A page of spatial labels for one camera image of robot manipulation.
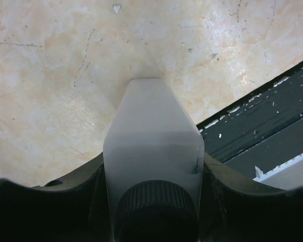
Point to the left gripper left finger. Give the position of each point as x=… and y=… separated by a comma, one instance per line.
x=73, y=207

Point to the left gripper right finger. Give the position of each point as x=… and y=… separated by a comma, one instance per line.
x=234, y=207

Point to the clear square bottle front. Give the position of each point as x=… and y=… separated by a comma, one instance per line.
x=153, y=160

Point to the white slotted cable duct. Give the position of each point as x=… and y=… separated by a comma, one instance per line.
x=287, y=176

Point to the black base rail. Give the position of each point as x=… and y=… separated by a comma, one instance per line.
x=261, y=130

